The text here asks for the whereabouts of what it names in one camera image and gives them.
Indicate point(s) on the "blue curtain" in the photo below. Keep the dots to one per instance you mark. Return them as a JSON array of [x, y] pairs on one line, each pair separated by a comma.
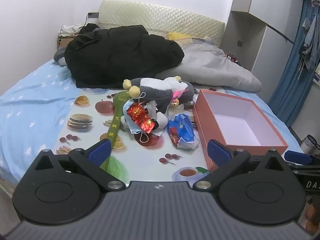
[[287, 85]]

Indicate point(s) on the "black puffer jacket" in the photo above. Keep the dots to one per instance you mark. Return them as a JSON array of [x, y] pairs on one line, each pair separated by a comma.
[[120, 55]]

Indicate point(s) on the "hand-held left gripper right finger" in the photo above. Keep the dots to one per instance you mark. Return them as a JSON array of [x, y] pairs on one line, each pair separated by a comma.
[[218, 152]]

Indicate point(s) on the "blue face mask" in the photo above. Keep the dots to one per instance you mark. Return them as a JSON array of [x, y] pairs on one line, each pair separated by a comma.
[[127, 125]]

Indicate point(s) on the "red foil packet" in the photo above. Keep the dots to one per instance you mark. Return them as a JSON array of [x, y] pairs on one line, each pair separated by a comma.
[[140, 116]]

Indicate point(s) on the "grey cloth bundle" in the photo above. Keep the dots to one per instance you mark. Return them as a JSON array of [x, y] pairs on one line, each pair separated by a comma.
[[58, 55]]

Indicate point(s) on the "blue star print bed sheet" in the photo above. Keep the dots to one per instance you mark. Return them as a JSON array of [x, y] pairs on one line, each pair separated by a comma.
[[32, 97]]

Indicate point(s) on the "wall switch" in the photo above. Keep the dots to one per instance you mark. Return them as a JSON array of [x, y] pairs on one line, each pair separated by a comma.
[[240, 43]]

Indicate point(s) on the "hanging denim clothes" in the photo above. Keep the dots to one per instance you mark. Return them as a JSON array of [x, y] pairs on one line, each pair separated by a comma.
[[310, 47]]

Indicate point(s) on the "small panda plush toy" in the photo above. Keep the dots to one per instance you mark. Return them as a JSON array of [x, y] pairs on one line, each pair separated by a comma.
[[162, 120]]

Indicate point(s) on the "white trash bin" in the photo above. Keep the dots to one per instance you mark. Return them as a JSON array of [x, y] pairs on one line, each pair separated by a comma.
[[306, 145]]

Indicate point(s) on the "grey wardrobe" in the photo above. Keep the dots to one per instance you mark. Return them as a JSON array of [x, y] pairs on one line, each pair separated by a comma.
[[265, 50]]

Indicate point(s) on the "yellow pillow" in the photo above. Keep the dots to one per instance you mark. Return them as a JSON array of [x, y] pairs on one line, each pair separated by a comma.
[[177, 36]]

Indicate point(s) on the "beige quilted headboard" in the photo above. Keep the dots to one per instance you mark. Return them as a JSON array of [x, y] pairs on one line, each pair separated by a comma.
[[162, 17]]

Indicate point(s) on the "blue printed plastic bag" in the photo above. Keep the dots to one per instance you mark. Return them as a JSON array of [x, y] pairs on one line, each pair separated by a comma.
[[181, 130]]

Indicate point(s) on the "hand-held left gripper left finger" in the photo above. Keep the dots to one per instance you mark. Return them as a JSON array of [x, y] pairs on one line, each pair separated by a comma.
[[101, 151]]

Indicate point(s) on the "grey penguin plush toy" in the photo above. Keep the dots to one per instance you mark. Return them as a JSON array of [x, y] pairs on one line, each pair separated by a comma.
[[155, 95]]

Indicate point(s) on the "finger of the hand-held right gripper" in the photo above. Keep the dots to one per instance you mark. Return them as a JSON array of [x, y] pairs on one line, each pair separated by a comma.
[[297, 156]]

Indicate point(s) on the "green padded massage stick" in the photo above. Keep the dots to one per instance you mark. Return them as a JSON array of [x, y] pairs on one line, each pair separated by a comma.
[[117, 105]]

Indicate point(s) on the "orange cardboard box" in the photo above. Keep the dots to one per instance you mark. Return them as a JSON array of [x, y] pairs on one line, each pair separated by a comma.
[[237, 127]]

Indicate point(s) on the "person's right hand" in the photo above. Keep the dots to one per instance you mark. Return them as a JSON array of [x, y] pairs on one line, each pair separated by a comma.
[[312, 212]]

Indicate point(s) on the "brown cardboard carton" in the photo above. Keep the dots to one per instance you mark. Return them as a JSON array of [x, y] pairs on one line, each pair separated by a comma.
[[62, 42]]

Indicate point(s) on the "row of small bottles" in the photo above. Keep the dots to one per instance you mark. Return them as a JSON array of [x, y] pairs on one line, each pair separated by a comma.
[[231, 58]]

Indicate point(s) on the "black wall charger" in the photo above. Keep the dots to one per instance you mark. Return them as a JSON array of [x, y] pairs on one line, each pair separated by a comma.
[[93, 15]]

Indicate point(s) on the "white crumpled cloth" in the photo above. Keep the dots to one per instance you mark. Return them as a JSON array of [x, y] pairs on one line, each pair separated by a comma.
[[67, 30]]

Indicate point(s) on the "grey duvet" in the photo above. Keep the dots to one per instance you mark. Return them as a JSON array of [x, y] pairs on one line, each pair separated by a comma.
[[212, 65]]

